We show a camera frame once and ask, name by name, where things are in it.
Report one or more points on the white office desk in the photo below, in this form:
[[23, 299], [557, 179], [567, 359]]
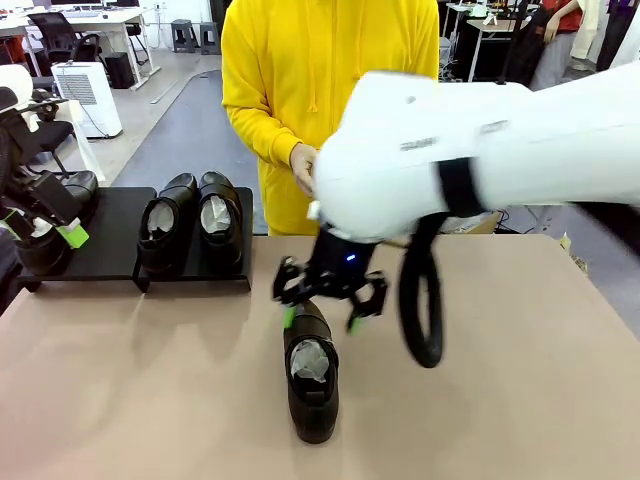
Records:
[[100, 17]]

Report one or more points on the grey plastic stool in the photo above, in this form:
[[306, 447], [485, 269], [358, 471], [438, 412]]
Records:
[[210, 37], [182, 32]]

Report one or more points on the white air purifier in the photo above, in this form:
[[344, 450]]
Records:
[[92, 100]]

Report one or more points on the black computer tower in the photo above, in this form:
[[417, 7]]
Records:
[[120, 70]]

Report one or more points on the cardboard box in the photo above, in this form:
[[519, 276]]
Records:
[[475, 226]]

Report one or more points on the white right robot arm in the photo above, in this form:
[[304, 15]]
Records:
[[450, 125]]

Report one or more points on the white computer case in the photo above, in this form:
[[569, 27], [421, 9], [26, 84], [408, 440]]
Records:
[[446, 55]]

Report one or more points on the pale tape piece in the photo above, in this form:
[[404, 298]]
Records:
[[566, 242]]

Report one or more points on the person's right hand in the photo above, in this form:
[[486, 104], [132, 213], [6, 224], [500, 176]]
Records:
[[304, 167]]

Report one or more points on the cream garment figure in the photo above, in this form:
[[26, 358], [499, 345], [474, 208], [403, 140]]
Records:
[[587, 30]]

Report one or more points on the wooden top table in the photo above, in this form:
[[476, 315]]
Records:
[[495, 25]]

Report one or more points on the mannequin with red shirt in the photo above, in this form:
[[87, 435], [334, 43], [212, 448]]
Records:
[[567, 20]]

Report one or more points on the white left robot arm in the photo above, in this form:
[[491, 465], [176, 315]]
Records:
[[15, 82]]

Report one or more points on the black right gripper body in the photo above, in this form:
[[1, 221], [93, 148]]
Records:
[[340, 265]]

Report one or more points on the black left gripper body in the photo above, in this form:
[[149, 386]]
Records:
[[17, 190]]

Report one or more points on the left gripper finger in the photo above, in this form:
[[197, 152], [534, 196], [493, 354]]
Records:
[[17, 225], [52, 197]]

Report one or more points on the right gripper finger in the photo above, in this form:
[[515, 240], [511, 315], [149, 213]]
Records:
[[370, 300], [289, 317]]

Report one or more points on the black leather shoe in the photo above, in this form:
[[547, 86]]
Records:
[[82, 192], [312, 420], [160, 255], [220, 250]]

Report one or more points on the black metal shoe stand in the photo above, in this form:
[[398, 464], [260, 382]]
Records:
[[115, 235], [247, 225]]

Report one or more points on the white cloth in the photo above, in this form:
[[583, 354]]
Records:
[[92, 150]]

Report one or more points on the black mesh office chair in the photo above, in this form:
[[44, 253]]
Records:
[[55, 35]]

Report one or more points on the person's right forearm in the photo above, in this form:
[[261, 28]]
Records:
[[260, 130]]

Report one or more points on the person in yellow hoodie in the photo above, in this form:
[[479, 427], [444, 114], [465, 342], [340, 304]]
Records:
[[300, 60]]

